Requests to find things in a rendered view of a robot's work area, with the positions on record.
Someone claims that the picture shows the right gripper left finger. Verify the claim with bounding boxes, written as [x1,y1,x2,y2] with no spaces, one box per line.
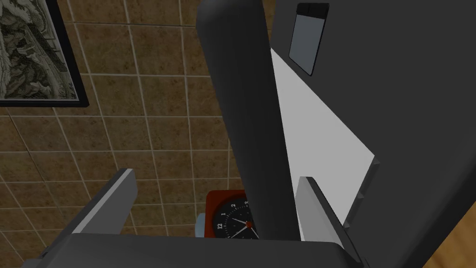
[55,168,139,236]

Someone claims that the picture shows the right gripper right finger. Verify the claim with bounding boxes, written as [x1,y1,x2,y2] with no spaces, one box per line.
[295,176,363,262]

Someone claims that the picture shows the dark grey bar handle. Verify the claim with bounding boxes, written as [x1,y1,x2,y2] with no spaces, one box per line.
[195,0,302,241]

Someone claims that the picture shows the red square clock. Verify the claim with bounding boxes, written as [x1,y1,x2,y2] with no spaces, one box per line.
[205,189,261,239]

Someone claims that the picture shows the pale blue small object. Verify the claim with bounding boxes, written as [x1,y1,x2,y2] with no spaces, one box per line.
[194,213,207,238]

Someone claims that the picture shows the black framed wall picture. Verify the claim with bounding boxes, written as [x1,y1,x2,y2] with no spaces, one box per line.
[0,0,90,108]

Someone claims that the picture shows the dark grey fridge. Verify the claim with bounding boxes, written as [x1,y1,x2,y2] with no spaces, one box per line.
[262,0,476,268]

